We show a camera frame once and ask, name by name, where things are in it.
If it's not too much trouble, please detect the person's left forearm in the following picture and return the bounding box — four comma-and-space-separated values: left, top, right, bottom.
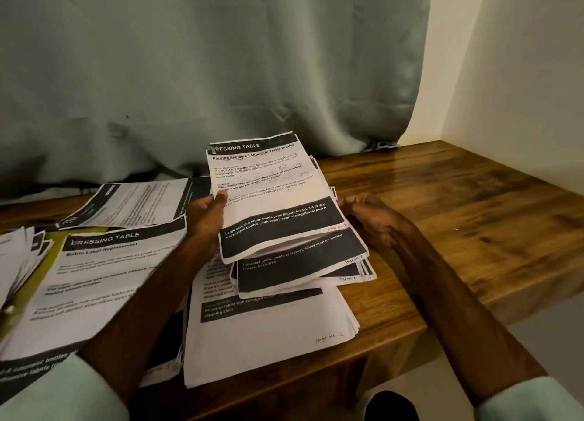
0, 243, 215, 421

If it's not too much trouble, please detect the pale green curtain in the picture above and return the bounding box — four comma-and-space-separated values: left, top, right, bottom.
0, 0, 434, 198

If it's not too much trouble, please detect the person's right forearm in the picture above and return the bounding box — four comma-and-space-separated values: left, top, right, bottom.
397, 238, 584, 421

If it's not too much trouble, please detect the yellow patterned folder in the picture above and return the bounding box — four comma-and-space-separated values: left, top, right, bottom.
0, 229, 92, 344

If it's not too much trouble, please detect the person's right hand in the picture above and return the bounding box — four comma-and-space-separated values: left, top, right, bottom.
339, 192, 421, 253

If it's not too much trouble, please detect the person's left hand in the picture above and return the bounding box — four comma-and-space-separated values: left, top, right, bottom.
182, 190, 229, 257

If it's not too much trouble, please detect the Wipe Wall Tiles paper stack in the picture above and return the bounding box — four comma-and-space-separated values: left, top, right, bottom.
228, 153, 370, 299

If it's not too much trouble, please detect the wash baby bottle paper stack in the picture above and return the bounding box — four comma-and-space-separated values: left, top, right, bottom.
0, 226, 56, 308

